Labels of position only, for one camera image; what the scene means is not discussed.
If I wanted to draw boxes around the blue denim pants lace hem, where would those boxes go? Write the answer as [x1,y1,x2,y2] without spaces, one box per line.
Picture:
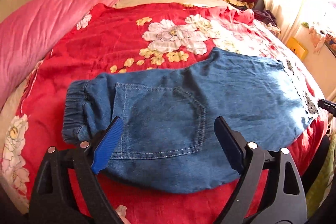
[62,48,319,193]

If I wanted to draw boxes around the left hand red nails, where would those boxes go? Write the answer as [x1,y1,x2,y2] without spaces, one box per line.
[116,205,130,224]

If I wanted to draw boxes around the yellow box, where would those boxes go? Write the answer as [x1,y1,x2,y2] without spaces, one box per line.
[286,37,308,61]

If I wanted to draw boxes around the pink velvet quilt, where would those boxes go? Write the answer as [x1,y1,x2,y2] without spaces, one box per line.
[1,0,119,105]

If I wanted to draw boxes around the red floral bed blanket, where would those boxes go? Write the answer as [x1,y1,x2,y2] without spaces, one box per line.
[1,3,327,223]

